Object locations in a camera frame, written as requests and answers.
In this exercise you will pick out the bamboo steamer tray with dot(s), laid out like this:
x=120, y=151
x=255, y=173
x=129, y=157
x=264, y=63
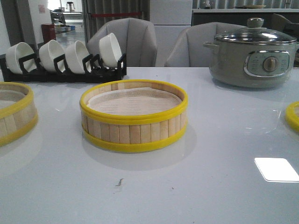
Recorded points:
x=139, y=133
x=18, y=113

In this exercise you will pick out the woven bamboo steamer lid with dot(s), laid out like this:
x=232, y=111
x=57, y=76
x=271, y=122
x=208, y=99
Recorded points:
x=292, y=116

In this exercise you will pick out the steamer liner paper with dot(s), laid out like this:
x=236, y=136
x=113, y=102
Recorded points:
x=133, y=102

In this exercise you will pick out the black dish rack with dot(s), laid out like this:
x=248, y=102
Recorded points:
x=94, y=70

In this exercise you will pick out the white bowl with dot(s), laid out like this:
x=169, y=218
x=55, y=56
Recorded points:
x=48, y=52
x=13, y=55
x=74, y=54
x=110, y=50

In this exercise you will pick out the right grey chair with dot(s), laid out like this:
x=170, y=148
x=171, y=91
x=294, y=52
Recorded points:
x=188, y=50

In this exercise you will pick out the white cabinet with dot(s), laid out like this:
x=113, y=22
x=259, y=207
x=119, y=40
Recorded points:
x=169, y=17

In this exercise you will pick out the green electric cooking pot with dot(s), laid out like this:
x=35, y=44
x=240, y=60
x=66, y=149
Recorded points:
x=251, y=65

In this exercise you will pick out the red cylinder bin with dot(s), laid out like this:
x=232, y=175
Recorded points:
x=48, y=32

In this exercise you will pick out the glass pot lid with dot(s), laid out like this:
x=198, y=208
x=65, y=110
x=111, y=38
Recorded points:
x=255, y=33

